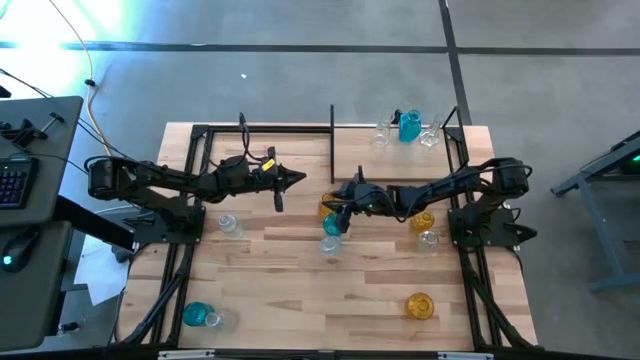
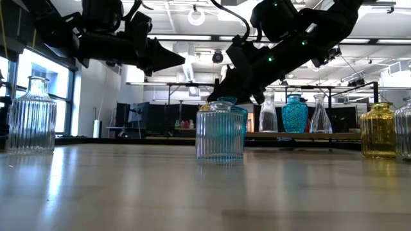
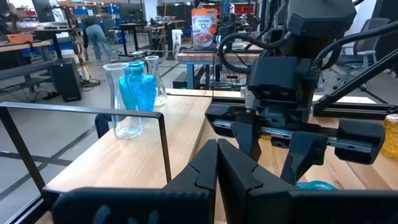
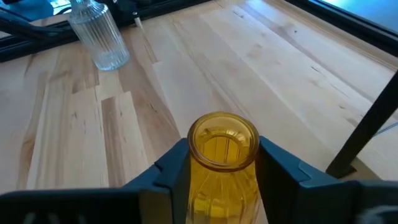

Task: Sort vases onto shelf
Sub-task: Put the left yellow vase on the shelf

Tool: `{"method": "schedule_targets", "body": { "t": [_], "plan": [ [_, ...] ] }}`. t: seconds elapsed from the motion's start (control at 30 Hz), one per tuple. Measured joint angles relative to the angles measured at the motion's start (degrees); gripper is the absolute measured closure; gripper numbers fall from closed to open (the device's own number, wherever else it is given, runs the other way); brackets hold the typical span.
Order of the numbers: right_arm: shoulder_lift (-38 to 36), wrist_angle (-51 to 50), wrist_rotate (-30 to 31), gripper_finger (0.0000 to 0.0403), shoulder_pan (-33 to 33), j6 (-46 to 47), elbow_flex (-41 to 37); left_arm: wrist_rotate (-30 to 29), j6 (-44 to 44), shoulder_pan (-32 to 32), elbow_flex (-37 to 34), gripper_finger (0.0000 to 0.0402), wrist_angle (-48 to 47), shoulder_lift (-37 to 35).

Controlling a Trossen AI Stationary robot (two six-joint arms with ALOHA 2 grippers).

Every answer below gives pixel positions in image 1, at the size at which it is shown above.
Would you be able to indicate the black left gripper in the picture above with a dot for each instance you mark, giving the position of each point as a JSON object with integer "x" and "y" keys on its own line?
{"x": 235, "y": 175}

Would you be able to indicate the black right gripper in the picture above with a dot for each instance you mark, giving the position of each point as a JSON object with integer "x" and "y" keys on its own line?
{"x": 365, "y": 195}

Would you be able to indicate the yellow ribbed glass vase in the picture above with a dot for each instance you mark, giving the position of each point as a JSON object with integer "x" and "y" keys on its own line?
{"x": 325, "y": 207}
{"x": 422, "y": 222}

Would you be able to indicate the teal cylindrical glass vase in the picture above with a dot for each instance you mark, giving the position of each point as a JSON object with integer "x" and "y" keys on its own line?
{"x": 330, "y": 226}

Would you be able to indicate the clear square ribbed glass vase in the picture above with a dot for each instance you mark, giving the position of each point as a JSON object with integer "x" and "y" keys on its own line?
{"x": 330, "y": 245}

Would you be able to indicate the teal textured glass vase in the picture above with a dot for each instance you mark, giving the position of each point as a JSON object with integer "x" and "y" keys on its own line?
{"x": 196, "y": 314}
{"x": 410, "y": 130}

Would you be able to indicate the clear conical glass vase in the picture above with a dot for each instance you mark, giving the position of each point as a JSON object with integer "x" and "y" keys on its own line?
{"x": 430, "y": 139}

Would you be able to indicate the yellow honeycomb glass vase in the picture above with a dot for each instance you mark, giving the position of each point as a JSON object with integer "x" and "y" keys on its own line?
{"x": 420, "y": 306}

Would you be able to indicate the clear diamond-cut conical vase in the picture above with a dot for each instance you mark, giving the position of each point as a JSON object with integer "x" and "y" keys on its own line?
{"x": 227, "y": 320}

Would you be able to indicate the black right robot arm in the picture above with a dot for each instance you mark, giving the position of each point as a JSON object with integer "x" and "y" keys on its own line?
{"x": 450, "y": 182}

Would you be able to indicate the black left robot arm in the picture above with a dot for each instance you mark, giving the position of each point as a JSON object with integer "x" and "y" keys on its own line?
{"x": 165, "y": 177}

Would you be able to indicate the yellow tag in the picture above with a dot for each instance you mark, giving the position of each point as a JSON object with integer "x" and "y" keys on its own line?
{"x": 268, "y": 164}

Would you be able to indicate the white paper sheet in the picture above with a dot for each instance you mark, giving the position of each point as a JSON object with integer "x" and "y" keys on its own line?
{"x": 100, "y": 272}

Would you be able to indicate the dark grey desk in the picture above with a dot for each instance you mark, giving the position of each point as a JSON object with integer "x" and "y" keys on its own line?
{"x": 55, "y": 150}

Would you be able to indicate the grey metal table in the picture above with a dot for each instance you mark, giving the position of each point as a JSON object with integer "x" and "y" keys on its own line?
{"x": 597, "y": 220}

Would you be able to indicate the black desk clamp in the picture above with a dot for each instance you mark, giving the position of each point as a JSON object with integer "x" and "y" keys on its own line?
{"x": 25, "y": 134}

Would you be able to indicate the black keyboard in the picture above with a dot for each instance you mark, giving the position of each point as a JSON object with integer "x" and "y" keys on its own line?
{"x": 15, "y": 182}

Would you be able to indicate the black computer mouse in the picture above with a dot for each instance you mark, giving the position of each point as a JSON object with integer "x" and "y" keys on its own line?
{"x": 20, "y": 247}

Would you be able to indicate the wooden shelf with black frame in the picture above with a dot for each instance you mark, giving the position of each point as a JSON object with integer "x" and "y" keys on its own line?
{"x": 370, "y": 167}

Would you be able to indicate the black aluminium rig frame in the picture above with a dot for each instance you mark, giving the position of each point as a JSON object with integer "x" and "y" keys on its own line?
{"x": 290, "y": 129}

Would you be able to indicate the silver metal bracket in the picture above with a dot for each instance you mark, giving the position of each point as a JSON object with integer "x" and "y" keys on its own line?
{"x": 185, "y": 355}
{"x": 465, "y": 356}

